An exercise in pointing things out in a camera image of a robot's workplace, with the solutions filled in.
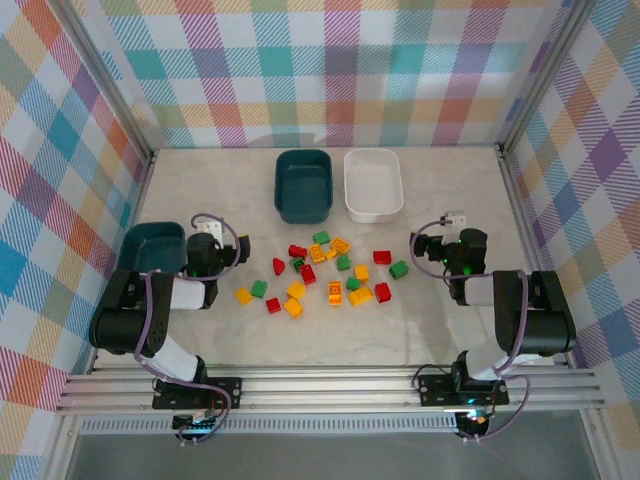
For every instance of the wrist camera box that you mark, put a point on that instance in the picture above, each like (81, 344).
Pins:
(455, 218)
(209, 229)

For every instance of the aluminium frame post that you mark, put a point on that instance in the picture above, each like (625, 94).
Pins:
(542, 75)
(105, 75)

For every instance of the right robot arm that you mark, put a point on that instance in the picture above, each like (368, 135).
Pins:
(540, 315)

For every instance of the orange-yellow lego brick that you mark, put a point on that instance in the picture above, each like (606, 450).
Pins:
(334, 293)

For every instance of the green lego brick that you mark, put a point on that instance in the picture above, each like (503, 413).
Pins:
(352, 283)
(343, 261)
(259, 288)
(298, 264)
(398, 269)
(321, 237)

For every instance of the wide aluminium mounting rail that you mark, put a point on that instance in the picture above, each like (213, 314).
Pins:
(325, 387)

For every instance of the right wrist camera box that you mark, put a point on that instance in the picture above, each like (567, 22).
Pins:
(455, 218)

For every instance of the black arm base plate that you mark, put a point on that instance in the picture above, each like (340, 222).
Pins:
(225, 392)
(435, 390)

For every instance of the aluminium side rail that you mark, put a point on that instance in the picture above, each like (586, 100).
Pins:
(517, 200)
(139, 200)

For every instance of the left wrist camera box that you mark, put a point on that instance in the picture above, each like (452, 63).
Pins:
(209, 229)

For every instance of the teal plastic container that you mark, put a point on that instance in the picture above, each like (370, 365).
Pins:
(302, 185)
(150, 240)

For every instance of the white plastic container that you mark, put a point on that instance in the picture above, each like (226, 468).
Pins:
(372, 180)

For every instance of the long yellow lego brick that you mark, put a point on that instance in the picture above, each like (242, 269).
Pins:
(361, 297)

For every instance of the small yellow lego brick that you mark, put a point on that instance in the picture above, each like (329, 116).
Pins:
(331, 254)

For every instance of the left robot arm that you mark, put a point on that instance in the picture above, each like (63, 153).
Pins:
(125, 310)

